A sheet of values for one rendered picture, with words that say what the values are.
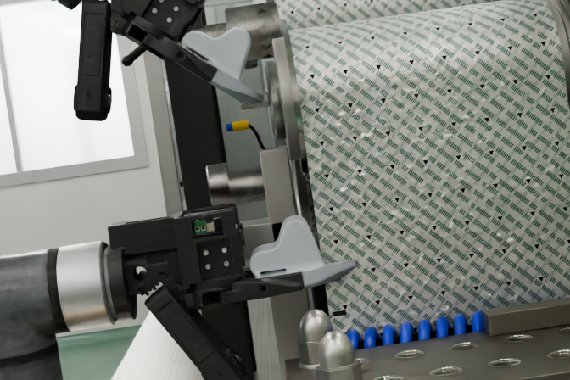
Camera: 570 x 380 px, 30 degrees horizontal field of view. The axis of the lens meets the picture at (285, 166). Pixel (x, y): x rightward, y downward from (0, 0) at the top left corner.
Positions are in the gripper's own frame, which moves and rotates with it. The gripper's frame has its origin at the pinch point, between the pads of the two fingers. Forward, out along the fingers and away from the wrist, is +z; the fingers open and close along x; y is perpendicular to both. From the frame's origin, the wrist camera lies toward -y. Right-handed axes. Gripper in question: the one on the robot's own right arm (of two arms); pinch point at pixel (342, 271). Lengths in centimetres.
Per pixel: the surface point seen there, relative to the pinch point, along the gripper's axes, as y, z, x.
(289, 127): 13.3, -2.8, 0.9
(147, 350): -19, -28, 71
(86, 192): -17, -118, 556
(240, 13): 26.5, -5.8, 28.6
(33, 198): -17, -150, 556
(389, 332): -5.2, 3.1, -3.3
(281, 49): 20.4, -2.5, 2.4
